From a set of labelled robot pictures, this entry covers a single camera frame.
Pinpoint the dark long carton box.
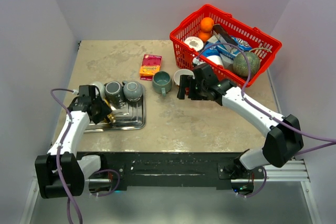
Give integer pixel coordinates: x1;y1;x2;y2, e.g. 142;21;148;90
213;24;238;51

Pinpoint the steel drying tray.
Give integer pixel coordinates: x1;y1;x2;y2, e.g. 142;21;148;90
85;85;146;133

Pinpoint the dark grey upside-down mug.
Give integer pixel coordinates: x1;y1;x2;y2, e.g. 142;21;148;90
104;81;125;105

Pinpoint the lower orange fruit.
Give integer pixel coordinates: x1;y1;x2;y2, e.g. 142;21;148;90
198;31;212;42

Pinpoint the light grey-blue upside-down mug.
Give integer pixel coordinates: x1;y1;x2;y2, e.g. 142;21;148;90
122;81;144;102

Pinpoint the green netted melon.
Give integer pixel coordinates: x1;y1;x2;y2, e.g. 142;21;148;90
233;47;271;78

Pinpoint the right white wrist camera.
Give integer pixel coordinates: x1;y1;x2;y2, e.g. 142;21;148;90
192;57;204;67

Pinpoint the yellow mug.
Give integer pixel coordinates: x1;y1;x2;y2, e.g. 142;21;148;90
104;99;116;124

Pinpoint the Scrub Mommy sponge pack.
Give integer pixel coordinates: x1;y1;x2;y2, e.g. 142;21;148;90
139;54;162;81

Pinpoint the blue M&M's bag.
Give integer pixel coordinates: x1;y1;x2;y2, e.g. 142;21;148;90
232;37;252;51

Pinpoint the red plastic shopping basket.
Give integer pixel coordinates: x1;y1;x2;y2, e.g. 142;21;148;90
169;4;283;88

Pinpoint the blue plastic snack bag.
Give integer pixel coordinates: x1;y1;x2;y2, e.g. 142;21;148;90
201;41;220;58

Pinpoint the teal green ceramic mug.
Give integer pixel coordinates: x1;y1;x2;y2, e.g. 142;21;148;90
152;71;173;97

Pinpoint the upper orange fruit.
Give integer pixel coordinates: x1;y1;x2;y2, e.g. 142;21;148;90
200;17;214;33

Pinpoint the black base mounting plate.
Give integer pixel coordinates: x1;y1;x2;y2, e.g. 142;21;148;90
88;152;264;193

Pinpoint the blue Harry's box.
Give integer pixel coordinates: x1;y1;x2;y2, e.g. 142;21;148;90
216;45;240;69

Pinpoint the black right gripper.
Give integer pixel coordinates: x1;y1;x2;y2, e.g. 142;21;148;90
177;74;208;101

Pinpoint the orange fruit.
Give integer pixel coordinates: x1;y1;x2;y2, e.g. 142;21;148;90
198;31;212;42
200;17;214;33

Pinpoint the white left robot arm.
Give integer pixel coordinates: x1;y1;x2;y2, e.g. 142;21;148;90
35;85;112;199

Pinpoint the red floral mug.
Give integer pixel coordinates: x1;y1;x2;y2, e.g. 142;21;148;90
173;69;194;87

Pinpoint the pale grey upside-down mug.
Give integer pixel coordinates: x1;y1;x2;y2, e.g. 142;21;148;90
90;81;106;99

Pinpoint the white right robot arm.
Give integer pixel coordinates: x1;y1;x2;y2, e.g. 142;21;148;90
177;63;303;179

